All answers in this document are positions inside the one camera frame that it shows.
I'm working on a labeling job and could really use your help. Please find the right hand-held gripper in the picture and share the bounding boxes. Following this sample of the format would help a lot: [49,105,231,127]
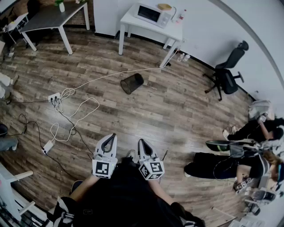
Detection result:
[138,139,165,181]

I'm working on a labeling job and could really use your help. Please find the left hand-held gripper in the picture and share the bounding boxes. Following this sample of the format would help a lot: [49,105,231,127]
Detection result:
[91,133,118,179]

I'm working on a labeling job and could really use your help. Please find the black mesh waste bin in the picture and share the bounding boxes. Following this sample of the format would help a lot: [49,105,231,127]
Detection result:
[120,73,145,95]

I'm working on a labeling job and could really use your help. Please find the person's right forearm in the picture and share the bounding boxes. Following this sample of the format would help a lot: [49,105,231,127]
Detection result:
[148,177,174,206]

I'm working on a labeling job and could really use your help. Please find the person's left forearm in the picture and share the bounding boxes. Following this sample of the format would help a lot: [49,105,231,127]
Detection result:
[70,175,100,203]

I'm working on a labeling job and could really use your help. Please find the person's black trousers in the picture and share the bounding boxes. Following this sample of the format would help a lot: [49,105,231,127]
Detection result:
[75,156,178,227]

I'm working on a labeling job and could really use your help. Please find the person's black top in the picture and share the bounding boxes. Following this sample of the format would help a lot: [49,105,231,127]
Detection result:
[47,196,206,227]

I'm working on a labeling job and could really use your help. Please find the white power strip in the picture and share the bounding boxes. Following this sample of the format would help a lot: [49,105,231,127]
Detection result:
[48,92,62,102]

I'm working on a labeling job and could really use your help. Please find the white wooden rack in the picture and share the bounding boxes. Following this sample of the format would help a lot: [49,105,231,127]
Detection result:
[0,163,48,227]

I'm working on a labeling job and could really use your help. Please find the black office chair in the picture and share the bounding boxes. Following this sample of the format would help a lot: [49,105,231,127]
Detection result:
[202,40,249,102]

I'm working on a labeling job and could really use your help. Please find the grey cloth bag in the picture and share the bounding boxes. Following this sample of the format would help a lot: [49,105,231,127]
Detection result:
[248,99,272,120]

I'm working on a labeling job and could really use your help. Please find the clear bottle with red label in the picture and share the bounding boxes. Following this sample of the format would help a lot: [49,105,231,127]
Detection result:
[176,9,187,24]

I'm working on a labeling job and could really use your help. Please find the white microwave oven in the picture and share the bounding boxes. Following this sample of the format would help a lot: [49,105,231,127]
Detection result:
[134,2,172,29]

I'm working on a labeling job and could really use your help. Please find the grey top table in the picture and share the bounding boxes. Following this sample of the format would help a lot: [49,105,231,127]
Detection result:
[19,1,91,55]

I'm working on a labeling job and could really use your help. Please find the white vase with plant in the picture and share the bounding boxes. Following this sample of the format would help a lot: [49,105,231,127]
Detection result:
[54,0,66,13]

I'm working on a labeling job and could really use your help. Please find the small white side table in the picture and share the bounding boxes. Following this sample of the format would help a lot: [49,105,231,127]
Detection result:
[4,12,29,45]

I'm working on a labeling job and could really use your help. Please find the white adapter cable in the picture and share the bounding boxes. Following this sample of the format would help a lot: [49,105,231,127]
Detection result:
[50,97,100,142]

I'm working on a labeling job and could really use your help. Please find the black cable with brick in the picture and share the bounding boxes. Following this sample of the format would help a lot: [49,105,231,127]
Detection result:
[18,113,77,179]

